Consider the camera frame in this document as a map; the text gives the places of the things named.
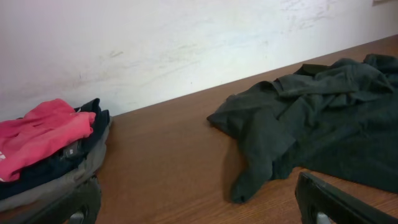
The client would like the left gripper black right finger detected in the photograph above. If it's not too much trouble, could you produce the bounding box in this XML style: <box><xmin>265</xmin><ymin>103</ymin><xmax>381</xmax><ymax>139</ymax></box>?
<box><xmin>295</xmin><ymin>172</ymin><xmax>397</xmax><ymax>224</ymax></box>

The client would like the grey folded garment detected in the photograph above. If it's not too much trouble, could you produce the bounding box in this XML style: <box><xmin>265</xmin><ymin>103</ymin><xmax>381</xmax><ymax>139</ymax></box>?
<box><xmin>1</xmin><ymin>118</ymin><xmax>113</xmax><ymax>212</ymax></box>

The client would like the dark green t-shirt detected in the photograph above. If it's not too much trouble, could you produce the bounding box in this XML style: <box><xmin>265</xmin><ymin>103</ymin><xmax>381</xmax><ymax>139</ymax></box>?
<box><xmin>208</xmin><ymin>54</ymin><xmax>397</xmax><ymax>203</ymax></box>

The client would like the navy folded garment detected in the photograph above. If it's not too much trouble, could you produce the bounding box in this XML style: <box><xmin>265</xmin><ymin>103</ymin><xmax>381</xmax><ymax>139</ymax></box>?
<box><xmin>1</xmin><ymin>98</ymin><xmax>110</xmax><ymax>199</ymax></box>

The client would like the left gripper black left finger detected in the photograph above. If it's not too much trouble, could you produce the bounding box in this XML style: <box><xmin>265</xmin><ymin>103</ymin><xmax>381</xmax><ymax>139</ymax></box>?
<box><xmin>1</xmin><ymin>175</ymin><xmax>101</xmax><ymax>224</ymax></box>

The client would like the red folded shirt white lettering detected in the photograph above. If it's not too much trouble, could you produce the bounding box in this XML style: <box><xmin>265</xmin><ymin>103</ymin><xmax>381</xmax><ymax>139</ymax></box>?
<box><xmin>1</xmin><ymin>98</ymin><xmax>96</xmax><ymax>182</ymax></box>

